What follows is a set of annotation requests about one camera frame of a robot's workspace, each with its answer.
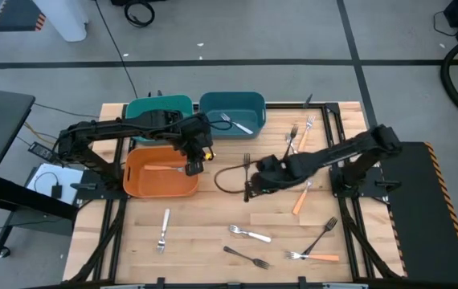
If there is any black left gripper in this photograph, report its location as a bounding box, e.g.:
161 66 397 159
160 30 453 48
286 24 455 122
181 134 213 177

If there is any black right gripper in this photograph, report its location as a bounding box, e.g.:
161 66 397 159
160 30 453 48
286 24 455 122
244 155 301 201

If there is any black metal fork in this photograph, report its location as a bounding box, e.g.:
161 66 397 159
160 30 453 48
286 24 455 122
301 216 339 260
284 124 300 158
223 246 272 271
243 152 251 203

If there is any orange-handled silver fork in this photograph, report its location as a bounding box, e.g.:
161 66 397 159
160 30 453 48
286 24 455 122
143 164 185 173
296 115 317 153
284 250 340 263
292 180 314 216

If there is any white-handled silver fork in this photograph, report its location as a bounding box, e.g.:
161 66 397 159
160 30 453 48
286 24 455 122
219 112 254 136
156 207 171 254
228 224 272 244
284 132 297 156

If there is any orange plastic bin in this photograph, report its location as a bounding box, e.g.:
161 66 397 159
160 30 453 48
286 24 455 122
122 145 200 199

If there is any blue plastic bin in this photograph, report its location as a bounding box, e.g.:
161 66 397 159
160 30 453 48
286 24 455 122
198 91 268 140

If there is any green plastic bin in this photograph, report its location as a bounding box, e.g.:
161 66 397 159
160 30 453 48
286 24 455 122
125 94 195 145

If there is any white paper sheet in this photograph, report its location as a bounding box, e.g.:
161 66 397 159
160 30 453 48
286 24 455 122
26 162 84 206

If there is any black power brick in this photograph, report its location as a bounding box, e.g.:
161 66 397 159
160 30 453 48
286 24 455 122
27 140 59 161

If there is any black hazard-edged platform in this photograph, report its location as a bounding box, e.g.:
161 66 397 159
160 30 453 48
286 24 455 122
371 140 458 285

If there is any white pillar base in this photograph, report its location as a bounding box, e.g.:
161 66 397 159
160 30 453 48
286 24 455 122
31 0 90 43

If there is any black hazard-striped floor mat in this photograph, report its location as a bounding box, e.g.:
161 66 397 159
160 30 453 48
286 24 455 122
0 0 47 33

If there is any dark right wrist cable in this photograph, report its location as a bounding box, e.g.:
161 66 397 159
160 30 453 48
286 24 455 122
214 160 262 194

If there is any dark wrist cable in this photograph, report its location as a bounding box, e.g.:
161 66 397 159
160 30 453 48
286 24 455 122
207 118 235 132
214 160 262 194

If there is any dark left wrist cable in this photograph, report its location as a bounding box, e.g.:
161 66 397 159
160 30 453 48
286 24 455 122
207 118 235 132

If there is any black aluminium table frame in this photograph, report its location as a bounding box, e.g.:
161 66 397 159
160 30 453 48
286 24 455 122
66 101 407 289

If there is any thin black floor cable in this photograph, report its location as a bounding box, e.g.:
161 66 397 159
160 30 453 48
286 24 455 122
93 0 139 100

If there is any coiled black cable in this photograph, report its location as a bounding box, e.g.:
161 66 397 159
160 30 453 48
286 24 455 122
123 0 157 29

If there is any yellow floor cable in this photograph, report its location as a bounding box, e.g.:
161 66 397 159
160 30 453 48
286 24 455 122
22 121 59 142

